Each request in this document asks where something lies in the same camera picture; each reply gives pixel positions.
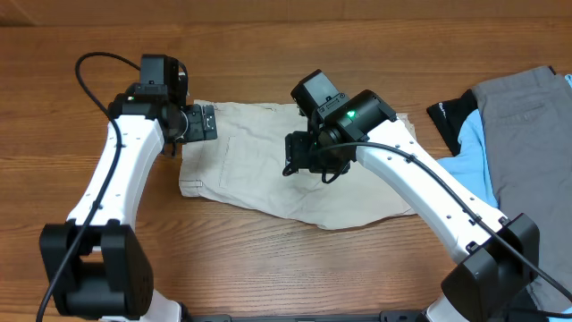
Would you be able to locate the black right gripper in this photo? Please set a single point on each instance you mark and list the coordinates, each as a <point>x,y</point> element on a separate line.
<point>300,157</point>

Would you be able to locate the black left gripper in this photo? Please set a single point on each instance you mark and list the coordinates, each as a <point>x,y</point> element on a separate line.
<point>197,130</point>

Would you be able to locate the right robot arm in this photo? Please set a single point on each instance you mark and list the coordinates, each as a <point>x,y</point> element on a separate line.
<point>496,257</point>

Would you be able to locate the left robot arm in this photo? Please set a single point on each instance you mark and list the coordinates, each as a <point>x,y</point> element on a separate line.
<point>96,267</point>

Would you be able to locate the black garment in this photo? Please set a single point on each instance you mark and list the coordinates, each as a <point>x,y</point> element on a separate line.
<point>449,115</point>

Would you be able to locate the light blue garment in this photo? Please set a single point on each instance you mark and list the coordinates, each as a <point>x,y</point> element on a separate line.
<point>470,167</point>

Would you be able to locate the grey trousers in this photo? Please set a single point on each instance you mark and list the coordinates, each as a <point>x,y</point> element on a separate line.
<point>527,130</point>

